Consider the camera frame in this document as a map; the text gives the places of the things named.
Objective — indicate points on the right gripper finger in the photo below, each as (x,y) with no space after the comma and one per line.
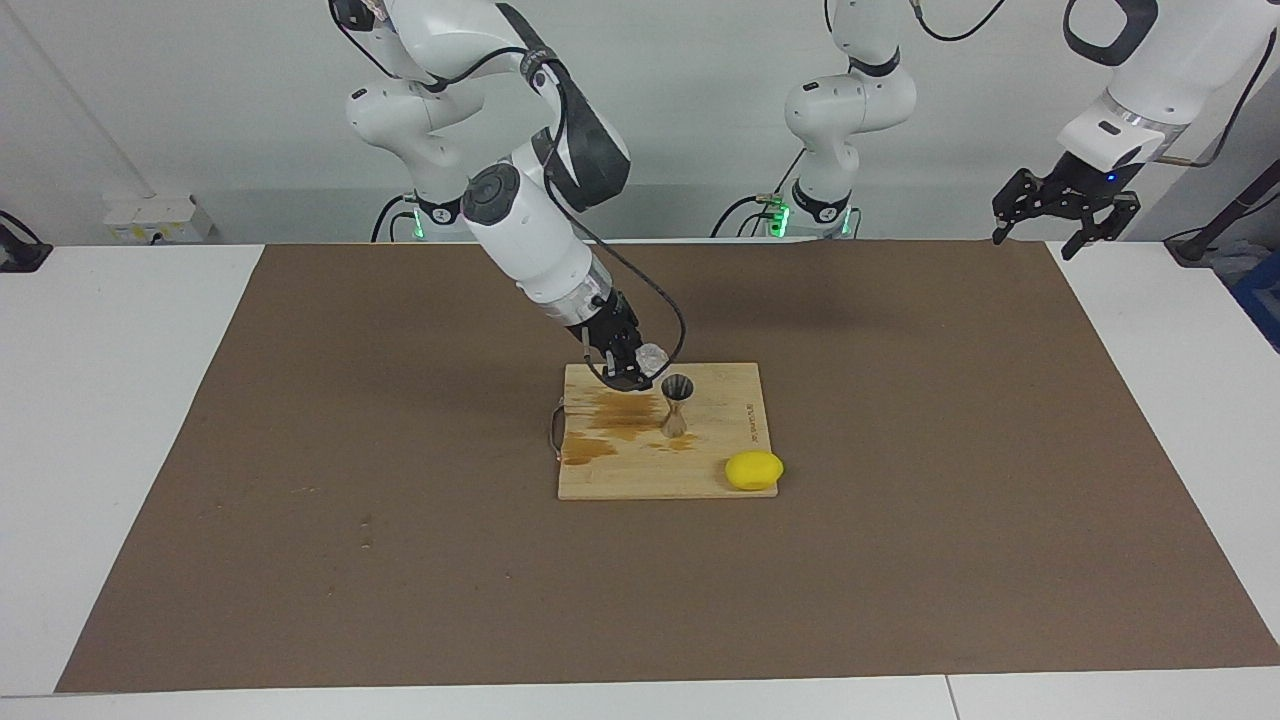
(630,381)
(634,338)

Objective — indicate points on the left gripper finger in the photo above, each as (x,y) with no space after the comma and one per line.
(1105,220)
(1018,200)

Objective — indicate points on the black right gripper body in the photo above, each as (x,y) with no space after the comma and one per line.
(605,330)

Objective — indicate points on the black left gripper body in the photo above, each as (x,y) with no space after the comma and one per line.
(1085,185)

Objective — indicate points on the small clear glass cup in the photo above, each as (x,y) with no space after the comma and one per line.
(652,357)

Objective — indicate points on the steel double jigger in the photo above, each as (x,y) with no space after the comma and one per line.
(677,415)

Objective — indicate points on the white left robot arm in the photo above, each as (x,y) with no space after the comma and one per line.
(1180,60)

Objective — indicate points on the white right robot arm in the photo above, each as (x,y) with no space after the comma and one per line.
(530,230)

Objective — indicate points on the stained wooden cutting board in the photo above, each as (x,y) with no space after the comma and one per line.
(640,470)

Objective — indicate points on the black stand pole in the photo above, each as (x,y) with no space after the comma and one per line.
(1225,215)

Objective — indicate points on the yellow lemon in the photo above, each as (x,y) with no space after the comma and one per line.
(754,471)

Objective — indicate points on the blue box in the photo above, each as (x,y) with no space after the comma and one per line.
(1260,300)

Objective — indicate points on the brown table mat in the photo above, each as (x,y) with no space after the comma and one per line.
(300,600)

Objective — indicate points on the black table clamp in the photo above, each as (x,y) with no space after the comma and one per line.
(20,252)

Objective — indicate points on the white wall socket box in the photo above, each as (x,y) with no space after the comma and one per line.
(150,218)

